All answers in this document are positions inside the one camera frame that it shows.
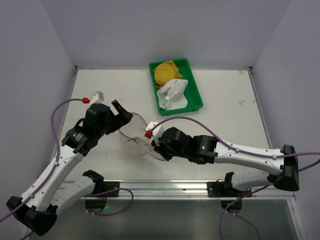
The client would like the white mesh laundry bag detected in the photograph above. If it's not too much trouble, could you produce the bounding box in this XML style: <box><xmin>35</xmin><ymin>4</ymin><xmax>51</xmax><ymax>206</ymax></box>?
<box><xmin>118</xmin><ymin>112</ymin><xmax>165</xmax><ymax>161</ymax></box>

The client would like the white bra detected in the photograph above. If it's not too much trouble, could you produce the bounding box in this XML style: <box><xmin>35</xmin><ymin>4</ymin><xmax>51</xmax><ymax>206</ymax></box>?
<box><xmin>157</xmin><ymin>78</ymin><xmax>188</xmax><ymax>111</ymax></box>

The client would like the yellow bra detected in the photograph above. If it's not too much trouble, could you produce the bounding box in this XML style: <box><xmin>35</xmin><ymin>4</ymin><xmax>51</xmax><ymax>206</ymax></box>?
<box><xmin>152</xmin><ymin>60</ymin><xmax>183</xmax><ymax>89</ymax></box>

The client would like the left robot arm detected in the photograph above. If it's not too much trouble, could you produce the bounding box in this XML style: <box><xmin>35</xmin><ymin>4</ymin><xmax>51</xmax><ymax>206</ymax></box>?
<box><xmin>6</xmin><ymin>98</ymin><xmax>133</xmax><ymax>236</ymax></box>

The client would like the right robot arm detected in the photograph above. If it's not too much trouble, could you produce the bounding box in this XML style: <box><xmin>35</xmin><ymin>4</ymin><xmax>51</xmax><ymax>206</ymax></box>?
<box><xmin>151</xmin><ymin>127</ymin><xmax>300</xmax><ymax>192</ymax></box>

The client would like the green plastic tray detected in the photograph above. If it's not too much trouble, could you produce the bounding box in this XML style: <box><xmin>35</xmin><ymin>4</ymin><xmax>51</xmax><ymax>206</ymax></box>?
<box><xmin>148</xmin><ymin>58</ymin><xmax>204</xmax><ymax>116</ymax></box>

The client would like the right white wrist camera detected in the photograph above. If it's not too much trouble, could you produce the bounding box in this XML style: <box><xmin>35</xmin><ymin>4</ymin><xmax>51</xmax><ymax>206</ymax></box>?
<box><xmin>144</xmin><ymin>121</ymin><xmax>165</xmax><ymax>146</ymax></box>

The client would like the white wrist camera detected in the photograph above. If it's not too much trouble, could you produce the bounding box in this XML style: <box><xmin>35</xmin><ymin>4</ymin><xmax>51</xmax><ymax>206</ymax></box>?
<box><xmin>144</xmin><ymin>121</ymin><xmax>165</xmax><ymax>146</ymax></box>
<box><xmin>89</xmin><ymin>91</ymin><xmax>104</xmax><ymax>106</ymax></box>

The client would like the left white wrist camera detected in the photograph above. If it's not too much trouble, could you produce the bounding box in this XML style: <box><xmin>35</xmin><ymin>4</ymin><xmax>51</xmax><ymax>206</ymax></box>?
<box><xmin>89</xmin><ymin>91</ymin><xmax>104</xmax><ymax>106</ymax></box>

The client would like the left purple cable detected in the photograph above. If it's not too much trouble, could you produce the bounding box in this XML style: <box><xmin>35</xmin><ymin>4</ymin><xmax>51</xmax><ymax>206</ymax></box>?
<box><xmin>0</xmin><ymin>97</ymin><xmax>134</xmax><ymax>240</ymax></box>

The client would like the purple cable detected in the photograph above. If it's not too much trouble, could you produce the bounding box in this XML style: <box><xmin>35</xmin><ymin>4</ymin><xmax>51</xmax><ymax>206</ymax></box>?
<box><xmin>152</xmin><ymin>116</ymin><xmax>320</xmax><ymax>240</ymax></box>
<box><xmin>0</xmin><ymin>97</ymin><xmax>134</xmax><ymax>240</ymax></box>

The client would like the aluminium mounting rail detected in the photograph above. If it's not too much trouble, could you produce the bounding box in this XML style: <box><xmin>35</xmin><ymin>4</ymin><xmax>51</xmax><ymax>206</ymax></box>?
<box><xmin>57</xmin><ymin>178</ymin><xmax>297</xmax><ymax>201</ymax></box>

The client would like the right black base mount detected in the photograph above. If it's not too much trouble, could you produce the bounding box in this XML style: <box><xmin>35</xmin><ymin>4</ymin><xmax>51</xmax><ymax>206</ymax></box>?
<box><xmin>206</xmin><ymin>176</ymin><xmax>252</xmax><ymax>214</ymax></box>

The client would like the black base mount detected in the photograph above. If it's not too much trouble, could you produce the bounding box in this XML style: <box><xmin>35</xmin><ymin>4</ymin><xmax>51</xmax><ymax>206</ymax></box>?
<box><xmin>83</xmin><ymin>180</ymin><xmax>121</xmax><ymax>212</ymax></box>
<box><xmin>206</xmin><ymin>176</ymin><xmax>252</xmax><ymax>214</ymax></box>

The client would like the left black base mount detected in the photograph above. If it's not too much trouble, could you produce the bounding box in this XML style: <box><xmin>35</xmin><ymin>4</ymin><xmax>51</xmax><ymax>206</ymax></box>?
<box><xmin>83</xmin><ymin>180</ymin><xmax>121</xmax><ymax>212</ymax></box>

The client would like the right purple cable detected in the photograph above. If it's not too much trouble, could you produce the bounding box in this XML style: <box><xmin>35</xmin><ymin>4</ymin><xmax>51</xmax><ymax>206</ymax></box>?
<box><xmin>152</xmin><ymin>116</ymin><xmax>320</xmax><ymax>240</ymax></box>

